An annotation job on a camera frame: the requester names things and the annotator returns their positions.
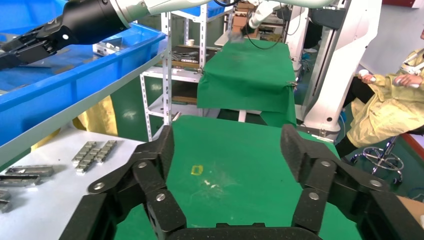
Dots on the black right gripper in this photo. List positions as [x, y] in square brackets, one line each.
[89, 20]

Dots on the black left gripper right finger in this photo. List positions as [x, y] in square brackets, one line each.
[331, 185]

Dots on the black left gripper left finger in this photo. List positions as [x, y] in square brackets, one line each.
[152, 198]

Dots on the white handheld controller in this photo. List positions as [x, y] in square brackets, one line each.
[414, 85]
[363, 71]

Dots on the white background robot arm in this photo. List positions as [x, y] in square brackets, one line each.
[261, 13]

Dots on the pile of metal parts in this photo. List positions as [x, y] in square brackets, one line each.
[185, 56]

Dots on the operator hand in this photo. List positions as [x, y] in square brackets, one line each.
[367, 78]
[410, 80]

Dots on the brown tape strip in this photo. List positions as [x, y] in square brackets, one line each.
[63, 51]
[88, 60]
[15, 88]
[64, 69]

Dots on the yellow square tape mark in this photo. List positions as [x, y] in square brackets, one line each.
[192, 170]

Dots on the white tape scraps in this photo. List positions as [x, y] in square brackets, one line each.
[207, 182]

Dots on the large blue plastic bin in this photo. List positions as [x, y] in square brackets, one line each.
[39, 109]

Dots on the ribbed metal strip part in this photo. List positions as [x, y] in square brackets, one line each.
[106, 151]
[82, 169]
[30, 171]
[84, 153]
[18, 181]

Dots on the chrome stool base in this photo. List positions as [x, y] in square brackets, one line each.
[393, 141]

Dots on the brown cardboard box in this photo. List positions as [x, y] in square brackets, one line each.
[412, 207]

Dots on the operator in yellow coat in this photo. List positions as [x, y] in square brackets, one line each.
[391, 109]

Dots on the yellow plastic bag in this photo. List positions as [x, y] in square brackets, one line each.
[99, 116]

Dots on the white paper sheet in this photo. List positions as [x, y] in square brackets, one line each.
[49, 198]

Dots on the wooden board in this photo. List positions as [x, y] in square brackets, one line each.
[184, 65]
[184, 99]

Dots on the small metal cloth clip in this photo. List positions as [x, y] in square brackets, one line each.
[292, 84]

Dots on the white table leg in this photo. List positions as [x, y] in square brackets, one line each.
[242, 116]

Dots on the white headset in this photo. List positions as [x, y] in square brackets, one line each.
[409, 68]

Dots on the white paper cup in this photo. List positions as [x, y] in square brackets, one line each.
[190, 42]

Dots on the white perforated storage rack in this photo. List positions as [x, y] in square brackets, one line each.
[202, 33]

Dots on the small blue plastic bin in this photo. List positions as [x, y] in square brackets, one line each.
[212, 8]

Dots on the cardboard boxes stack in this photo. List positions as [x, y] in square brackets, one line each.
[245, 6]

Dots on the folded sheet metal bracket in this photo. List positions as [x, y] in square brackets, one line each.
[106, 49]

